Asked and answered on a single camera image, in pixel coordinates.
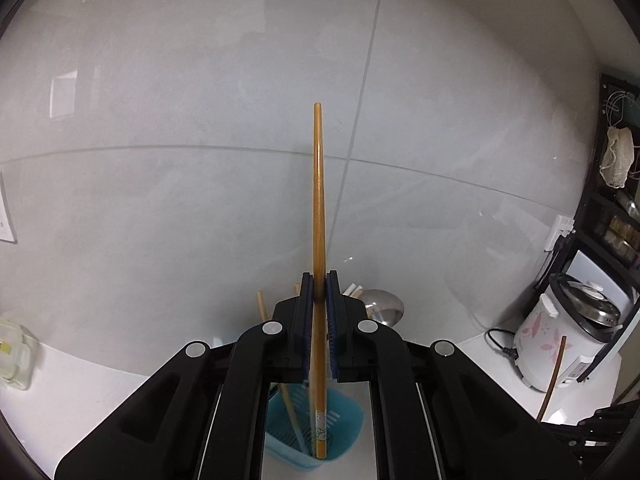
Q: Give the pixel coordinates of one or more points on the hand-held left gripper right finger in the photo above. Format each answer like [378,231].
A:
[334,320]

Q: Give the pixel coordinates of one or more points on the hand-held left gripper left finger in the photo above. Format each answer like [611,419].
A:
[306,320]

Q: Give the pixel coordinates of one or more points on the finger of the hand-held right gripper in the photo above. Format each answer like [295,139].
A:
[585,427]

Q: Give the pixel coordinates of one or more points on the pale bamboo chopsticks group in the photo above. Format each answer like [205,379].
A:
[552,380]

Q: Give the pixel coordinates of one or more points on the wooden chopstick blue white end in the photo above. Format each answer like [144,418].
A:
[287,405]

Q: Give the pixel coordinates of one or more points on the blue plastic utensil holder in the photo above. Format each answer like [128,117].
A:
[345,425]

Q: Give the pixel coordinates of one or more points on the wooden chopstick green patterned end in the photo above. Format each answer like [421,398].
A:
[318,200]

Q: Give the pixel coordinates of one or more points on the steel spoon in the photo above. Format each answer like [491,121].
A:
[382,306]

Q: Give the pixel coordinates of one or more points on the white floral rice cooker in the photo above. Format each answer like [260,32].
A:
[560,335]

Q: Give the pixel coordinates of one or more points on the black metal shelf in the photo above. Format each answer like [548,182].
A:
[620,220]

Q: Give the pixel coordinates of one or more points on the pale cloth bag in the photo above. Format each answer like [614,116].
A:
[617,157]

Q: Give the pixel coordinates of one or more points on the clear plastic food container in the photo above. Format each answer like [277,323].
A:
[15,355]

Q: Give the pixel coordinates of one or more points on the white wall socket with plug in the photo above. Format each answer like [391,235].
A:
[560,232]

